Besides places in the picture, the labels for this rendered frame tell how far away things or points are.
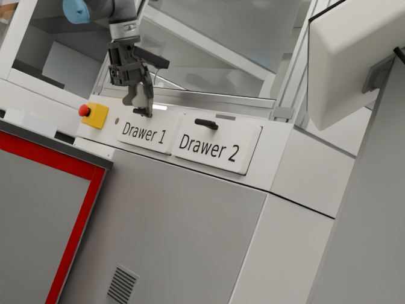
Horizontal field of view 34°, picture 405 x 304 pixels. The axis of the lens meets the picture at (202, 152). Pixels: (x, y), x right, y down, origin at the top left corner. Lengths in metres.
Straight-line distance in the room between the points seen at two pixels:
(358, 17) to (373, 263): 0.33
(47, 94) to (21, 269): 0.87
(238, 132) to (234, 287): 0.34
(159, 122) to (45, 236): 0.44
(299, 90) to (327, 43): 0.64
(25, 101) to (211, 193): 1.17
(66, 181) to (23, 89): 0.73
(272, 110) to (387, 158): 0.54
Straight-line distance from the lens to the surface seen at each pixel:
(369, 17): 0.75
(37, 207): 1.81
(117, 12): 1.70
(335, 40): 0.74
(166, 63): 1.78
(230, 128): 1.46
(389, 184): 0.90
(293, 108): 1.35
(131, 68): 1.71
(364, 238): 0.89
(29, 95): 2.49
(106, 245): 1.79
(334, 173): 1.44
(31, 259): 1.84
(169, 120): 1.68
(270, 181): 1.33
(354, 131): 1.47
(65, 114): 2.54
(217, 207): 1.44
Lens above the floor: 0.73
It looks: 4 degrees up
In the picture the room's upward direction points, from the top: 20 degrees clockwise
